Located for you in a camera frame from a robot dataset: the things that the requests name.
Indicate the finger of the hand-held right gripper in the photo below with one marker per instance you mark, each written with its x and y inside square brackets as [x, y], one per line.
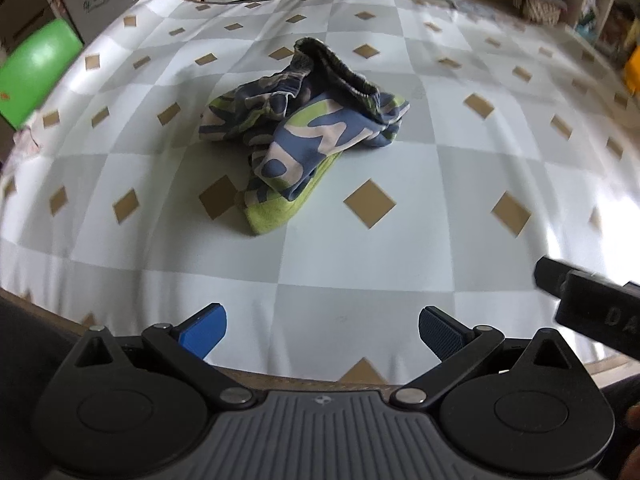
[549, 276]

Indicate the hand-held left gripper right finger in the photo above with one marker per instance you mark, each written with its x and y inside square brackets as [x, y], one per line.
[440, 332]

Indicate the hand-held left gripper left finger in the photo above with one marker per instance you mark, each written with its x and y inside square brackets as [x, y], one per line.
[205, 332]

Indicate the blue letter-print pants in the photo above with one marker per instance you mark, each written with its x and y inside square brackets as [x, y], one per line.
[310, 130]

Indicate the grey white checkered tablecloth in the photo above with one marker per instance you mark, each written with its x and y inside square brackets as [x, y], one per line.
[350, 270]

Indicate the yellow plastic chair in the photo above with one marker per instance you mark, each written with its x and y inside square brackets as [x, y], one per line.
[632, 67]

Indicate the woven patterned bag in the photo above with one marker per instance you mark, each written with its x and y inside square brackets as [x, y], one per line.
[539, 5]

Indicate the white shelf unit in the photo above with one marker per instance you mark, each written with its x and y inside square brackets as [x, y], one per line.
[612, 10]

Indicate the green plastic chair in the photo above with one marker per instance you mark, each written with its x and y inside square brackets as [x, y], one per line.
[35, 67]

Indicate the wooden cabinet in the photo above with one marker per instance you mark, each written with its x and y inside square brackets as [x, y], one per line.
[22, 5]

